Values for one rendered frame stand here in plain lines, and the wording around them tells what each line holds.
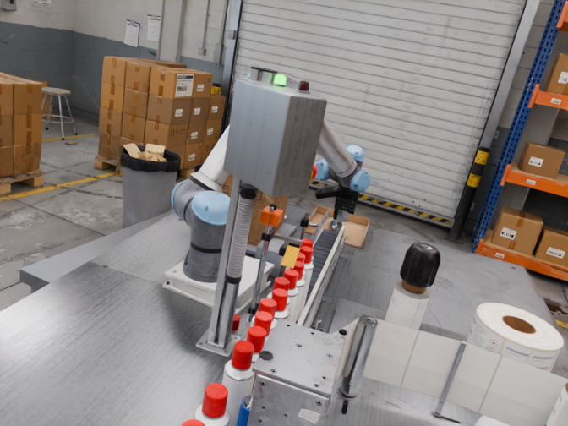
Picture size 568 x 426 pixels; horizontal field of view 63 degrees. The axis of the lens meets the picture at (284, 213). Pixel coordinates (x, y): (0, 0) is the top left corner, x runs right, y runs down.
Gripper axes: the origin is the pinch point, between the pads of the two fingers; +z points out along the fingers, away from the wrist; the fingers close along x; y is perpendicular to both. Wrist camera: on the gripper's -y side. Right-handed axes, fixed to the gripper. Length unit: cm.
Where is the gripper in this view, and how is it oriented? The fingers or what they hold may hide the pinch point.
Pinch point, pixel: (334, 221)
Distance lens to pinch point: 193.6
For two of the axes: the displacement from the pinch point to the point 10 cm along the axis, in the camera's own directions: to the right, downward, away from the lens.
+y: 9.5, 2.6, -1.9
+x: 3.0, -5.8, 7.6
